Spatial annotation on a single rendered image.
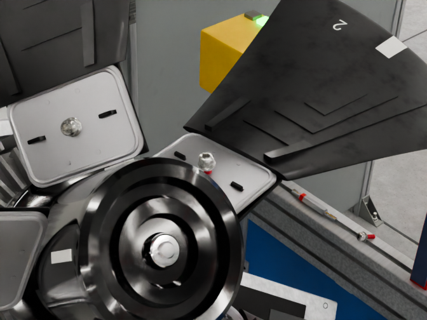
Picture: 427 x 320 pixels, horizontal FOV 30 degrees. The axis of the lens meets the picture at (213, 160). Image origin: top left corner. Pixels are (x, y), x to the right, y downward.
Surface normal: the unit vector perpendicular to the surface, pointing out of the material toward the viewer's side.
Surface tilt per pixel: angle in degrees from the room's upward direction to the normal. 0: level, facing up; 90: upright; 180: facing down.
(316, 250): 90
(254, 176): 3
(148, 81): 90
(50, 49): 60
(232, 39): 0
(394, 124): 17
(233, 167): 3
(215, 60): 90
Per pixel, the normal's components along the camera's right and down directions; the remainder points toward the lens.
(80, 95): -0.25, 0.11
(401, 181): 0.04, -0.80
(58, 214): -0.78, -0.47
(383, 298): -0.74, 0.38
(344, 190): 0.67, 0.46
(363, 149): 0.27, -0.65
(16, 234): 0.40, 0.65
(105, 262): 0.54, -0.16
